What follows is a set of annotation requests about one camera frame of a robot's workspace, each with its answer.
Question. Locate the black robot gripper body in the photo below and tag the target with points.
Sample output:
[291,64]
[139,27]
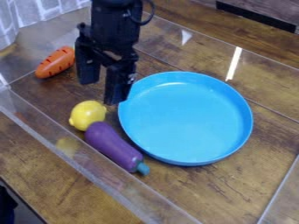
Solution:
[112,31]

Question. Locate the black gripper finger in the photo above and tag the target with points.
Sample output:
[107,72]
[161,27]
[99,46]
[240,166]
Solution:
[120,78]
[87,65]

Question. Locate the yellow toy lemon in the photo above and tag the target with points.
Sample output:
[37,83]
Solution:
[85,113]

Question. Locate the purple toy eggplant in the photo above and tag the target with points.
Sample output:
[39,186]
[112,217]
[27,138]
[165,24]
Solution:
[101,137]

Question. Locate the blue round tray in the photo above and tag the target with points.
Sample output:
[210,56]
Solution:
[185,118]

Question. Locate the orange toy carrot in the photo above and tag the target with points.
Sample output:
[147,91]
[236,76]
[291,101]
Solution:
[57,62]

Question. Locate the white patterned curtain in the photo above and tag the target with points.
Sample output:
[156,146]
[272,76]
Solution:
[19,13]

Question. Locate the clear acrylic enclosure wall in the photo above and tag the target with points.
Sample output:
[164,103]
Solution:
[73,186]

